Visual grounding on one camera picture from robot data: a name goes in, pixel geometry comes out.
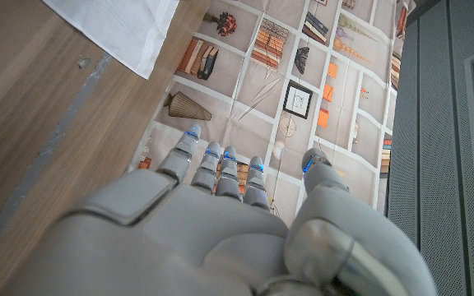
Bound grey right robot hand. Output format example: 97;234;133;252
2;123;439;296

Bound white cloth napkin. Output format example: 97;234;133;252
41;0;180;81

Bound printed bookshelf backdrop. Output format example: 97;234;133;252
128;0;417;227

